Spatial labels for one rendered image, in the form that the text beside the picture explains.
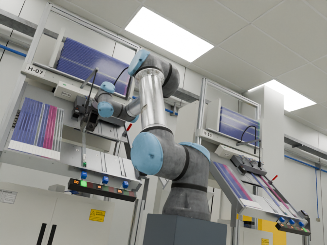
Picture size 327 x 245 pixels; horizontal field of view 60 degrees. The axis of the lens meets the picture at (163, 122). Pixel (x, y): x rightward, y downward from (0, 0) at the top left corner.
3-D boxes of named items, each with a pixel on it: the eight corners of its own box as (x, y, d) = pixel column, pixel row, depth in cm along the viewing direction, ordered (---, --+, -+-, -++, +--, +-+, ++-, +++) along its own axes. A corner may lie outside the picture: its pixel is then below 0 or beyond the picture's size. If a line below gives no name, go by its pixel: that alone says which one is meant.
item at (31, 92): (124, 148, 182) (128, 142, 180) (15, 116, 153) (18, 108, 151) (118, 121, 209) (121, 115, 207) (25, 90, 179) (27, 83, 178)
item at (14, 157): (134, 191, 151) (140, 182, 148) (-2, 162, 122) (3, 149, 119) (133, 189, 152) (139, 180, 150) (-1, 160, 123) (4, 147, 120)
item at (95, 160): (136, 186, 151) (138, 182, 150) (1, 155, 122) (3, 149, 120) (130, 163, 167) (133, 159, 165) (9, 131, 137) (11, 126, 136)
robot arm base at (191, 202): (220, 223, 84) (223, 189, 87) (178, 215, 77) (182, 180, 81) (191, 220, 96) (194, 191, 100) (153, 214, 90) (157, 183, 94)
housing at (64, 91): (118, 125, 206) (127, 110, 201) (50, 103, 184) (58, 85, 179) (118, 119, 213) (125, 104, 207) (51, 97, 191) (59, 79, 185)
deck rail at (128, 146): (137, 192, 152) (142, 183, 150) (134, 191, 151) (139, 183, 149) (121, 122, 210) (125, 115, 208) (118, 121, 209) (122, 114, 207)
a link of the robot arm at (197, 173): (216, 189, 89) (219, 148, 94) (183, 181, 82) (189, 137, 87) (190, 190, 98) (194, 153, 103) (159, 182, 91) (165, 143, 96)
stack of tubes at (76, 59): (125, 96, 210) (132, 65, 219) (56, 69, 187) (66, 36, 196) (119, 101, 220) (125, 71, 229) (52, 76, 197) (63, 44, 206)
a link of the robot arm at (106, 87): (102, 88, 140) (102, 78, 146) (93, 103, 146) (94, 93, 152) (117, 93, 144) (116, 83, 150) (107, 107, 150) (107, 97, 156)
